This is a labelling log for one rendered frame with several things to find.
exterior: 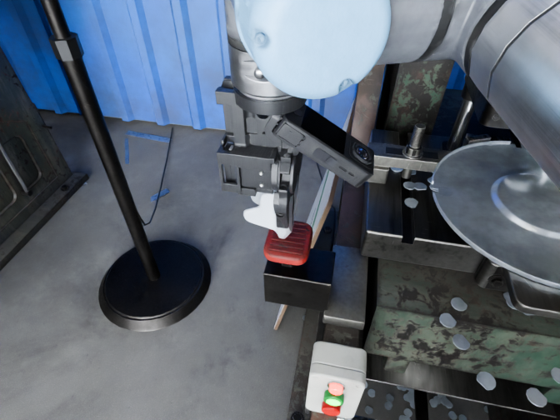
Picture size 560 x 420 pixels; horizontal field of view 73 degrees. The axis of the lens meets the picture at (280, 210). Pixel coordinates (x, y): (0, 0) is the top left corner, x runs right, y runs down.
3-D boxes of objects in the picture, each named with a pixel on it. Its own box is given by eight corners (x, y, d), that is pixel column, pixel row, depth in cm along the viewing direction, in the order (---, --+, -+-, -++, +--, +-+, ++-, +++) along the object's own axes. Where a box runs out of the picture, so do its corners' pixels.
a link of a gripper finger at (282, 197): (279, 208, 48) (279, 151, 42) (293, 210, 48) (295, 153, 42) (271, 235, 45) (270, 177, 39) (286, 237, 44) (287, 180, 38)
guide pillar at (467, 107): (459, 152, 68) (489, 77, 59) (447, 150, 69) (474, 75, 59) (457, 145, 70) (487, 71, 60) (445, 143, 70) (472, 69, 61)
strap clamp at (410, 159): (451, 192, 65) (472, 141, 58) (352, 180, 67) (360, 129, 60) (447, 171, 69) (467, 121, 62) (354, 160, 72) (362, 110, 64)
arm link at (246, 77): (317, 27, 36) (303, 61, 30) (314, 73, 39) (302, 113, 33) (240, 21, 37) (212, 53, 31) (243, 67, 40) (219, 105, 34)
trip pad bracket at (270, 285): (322, 349, 64) (333, 280, 50) (266, 338, 65) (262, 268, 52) (326, 318, 68) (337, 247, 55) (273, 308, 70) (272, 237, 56)
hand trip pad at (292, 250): (304, 295, 53) (307, 260, 48) (262, 287, 54) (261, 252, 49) (311, 257, 58) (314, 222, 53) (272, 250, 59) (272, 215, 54)
